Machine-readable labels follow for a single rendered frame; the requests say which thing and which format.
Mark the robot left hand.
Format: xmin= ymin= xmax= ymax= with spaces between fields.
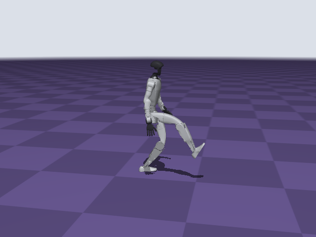
xmin=163 ymin=106 xmax=172 ymax=115

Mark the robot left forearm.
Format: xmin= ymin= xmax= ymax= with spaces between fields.
xmin=158 ymin=96 xmax=164 ymax=111

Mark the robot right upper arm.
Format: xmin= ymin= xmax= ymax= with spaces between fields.
xmin=143 ymin=80 xmax=156 ymax=104

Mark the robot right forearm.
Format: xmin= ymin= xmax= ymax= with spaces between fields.
xmin=144 ymin=99 xmax=151 ymax=123

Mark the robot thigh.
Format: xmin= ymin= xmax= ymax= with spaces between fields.
xmin=150 ymin=113 xmax=185 ymax=127
xmin=156 ymin=120 xmax=166 ymax=150

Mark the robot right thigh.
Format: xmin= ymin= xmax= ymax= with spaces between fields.
xmin=150 ymin=113 xmax=185 ymax=127

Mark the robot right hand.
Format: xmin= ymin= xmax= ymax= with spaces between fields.
xmin=146 ymin=119 xmax=157 ymax=136

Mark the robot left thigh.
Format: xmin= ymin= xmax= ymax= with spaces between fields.
xmin=156 ymin=120 xmax=166 ymax=150

